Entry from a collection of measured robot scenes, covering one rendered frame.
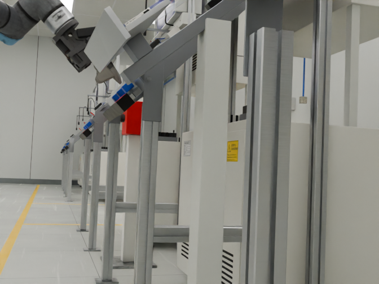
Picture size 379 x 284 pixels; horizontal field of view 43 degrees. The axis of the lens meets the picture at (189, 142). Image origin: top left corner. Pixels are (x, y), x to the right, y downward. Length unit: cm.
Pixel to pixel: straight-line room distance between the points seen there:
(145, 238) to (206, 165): 31
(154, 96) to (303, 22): 78
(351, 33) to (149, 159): 75
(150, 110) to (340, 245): 70
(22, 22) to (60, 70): 884
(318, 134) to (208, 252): 53
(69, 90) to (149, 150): 895
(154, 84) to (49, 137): 886
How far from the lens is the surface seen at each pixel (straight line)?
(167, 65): 130
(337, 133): 149
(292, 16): 192
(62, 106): 1012
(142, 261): 125
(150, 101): 123
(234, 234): 132
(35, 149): 1006
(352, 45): 157
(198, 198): 104
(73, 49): 134
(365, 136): 155
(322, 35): 146
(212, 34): 108
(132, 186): 232
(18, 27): 139
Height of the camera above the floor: 48
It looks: 3 degrees up
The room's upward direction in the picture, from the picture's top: 2 degrees clockwise
